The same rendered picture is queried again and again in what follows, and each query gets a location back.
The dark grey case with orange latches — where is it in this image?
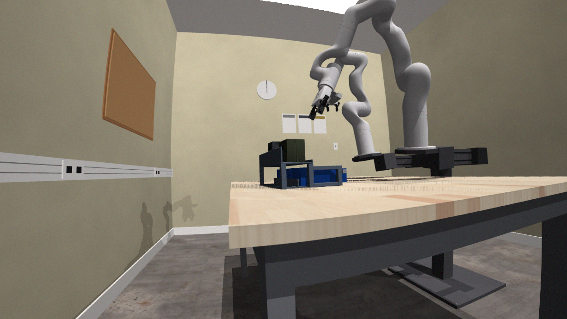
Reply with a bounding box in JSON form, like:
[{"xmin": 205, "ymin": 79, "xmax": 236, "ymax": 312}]
[{"xmin": 268, "ymin": 141, "xmax": 279, "ymax": 151}]

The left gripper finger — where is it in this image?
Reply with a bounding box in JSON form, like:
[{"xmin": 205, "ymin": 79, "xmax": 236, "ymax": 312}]
[
  {"xmin": 316, "ymin": 95, "xmax": 329, "ymax": 115},
  {"xmin": 309, "ymin": 105, "xmax": 317, "ymax": 120}
]

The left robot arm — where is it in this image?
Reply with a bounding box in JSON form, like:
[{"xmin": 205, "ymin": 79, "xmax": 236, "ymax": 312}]
[{"xmin": 310, "ymin": 0, "xmax": 436, "ymax": 150}]

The olive green case with orange latches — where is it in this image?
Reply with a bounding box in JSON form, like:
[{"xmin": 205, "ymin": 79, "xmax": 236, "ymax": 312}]
[{"xmin": 279, "ymin": 139, "xmax": 305, "ymax": 162}]

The grey metal shelf rack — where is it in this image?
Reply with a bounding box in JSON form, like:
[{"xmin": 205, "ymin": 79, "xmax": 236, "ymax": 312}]
[{"xmin": 259, "ymin": 147, "xmax": 346, "ymax": 190}]

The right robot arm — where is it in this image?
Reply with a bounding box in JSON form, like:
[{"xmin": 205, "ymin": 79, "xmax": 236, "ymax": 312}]
[{"xmin": 334, "ymin": 49, "xmax": 380, "ymax": 158}]

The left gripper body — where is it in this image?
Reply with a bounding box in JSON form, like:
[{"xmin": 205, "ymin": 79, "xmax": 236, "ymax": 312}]
[{"xmin": 311, "ymin": 86, "xmax": 332, "ymax": 107}]

